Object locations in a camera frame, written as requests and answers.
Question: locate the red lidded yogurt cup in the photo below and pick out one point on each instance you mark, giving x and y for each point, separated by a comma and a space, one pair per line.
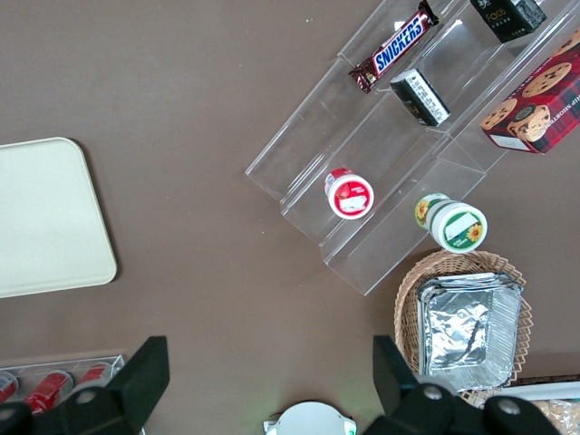
351, 197

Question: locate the cream plastic tray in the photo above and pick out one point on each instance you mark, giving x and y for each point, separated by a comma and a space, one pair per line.
50, 217

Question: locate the white snack tray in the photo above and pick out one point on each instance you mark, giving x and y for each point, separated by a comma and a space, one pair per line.
544, 387

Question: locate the clear acrylic stepped stand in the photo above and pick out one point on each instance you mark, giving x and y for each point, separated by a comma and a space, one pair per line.
362, 136

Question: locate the red cola bottle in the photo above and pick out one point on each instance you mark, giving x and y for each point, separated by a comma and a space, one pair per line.
47, 389
93, 374
6, 385

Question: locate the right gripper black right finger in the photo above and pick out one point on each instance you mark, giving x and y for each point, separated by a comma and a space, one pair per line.
408, 408

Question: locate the Snickers chocolate bar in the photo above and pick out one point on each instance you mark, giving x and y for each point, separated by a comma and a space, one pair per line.
395, 47

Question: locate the stacked aluminium foil trays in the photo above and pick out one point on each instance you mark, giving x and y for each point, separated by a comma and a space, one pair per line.
462, 331

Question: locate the clear rice cracker pack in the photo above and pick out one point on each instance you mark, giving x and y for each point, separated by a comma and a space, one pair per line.
562, 414

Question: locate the green sunflower lidded cup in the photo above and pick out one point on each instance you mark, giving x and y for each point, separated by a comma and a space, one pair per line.
455, 224

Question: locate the small black box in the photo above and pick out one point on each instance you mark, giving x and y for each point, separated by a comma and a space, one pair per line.
419, 97
509, 18

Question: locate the light wicker basket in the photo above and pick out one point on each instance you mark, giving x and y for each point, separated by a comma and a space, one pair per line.
405, 308

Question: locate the red tartan cookie box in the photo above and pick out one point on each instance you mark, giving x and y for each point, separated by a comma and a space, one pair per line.
539, 104

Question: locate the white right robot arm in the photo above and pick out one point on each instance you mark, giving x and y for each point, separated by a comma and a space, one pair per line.
312, 419

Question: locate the clear acrylic bottle rack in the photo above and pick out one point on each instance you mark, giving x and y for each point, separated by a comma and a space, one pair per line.
27, 364

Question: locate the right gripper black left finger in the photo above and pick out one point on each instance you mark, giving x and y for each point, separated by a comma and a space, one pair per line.
136, 385

